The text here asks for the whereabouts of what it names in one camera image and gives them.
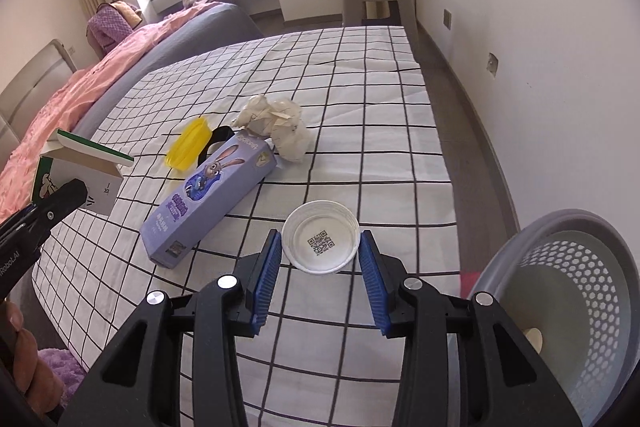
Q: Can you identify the wooden headboard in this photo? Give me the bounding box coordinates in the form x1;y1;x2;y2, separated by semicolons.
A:
1;39;76;154

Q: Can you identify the small black object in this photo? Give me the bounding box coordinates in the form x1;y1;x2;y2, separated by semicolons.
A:
198;126;235;166

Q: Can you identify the grey bed blanket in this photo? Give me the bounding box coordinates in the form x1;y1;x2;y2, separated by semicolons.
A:
73;3;264;138

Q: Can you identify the wall socket near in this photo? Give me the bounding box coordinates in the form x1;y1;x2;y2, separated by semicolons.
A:
487;53;499;76

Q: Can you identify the small white barcode box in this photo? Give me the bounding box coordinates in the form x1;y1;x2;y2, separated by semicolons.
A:
32;129;134;216

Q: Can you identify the purple rabbit cartoon box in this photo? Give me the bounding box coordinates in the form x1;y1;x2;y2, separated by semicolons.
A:
140;131;276;269

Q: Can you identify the white black grid bedsheet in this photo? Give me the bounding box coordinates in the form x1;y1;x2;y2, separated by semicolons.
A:
34;27;460;426

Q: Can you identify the white plastic lid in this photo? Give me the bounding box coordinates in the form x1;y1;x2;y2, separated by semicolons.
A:
281;200;360;275

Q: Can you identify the wall socket far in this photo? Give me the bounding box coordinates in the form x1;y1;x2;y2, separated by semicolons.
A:
442;10;452;29

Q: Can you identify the person's left hand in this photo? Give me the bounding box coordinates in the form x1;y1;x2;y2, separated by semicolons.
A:
1;301;64;417

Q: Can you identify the purple fluffy rug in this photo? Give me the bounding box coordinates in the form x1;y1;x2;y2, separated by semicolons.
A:
38;348;86;407

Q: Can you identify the pink quilt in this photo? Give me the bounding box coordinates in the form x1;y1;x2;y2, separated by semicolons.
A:
1;0;219;220

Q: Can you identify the grey perforated trash basket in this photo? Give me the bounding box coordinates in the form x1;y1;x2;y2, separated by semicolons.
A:
473;209;639;426

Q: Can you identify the crumpled white paper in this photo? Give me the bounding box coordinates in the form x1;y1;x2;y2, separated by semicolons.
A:
233;95;312;162

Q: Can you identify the wall socket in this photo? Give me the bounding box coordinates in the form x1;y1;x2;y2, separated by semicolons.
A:
442;10;452;29
487;53;499;76

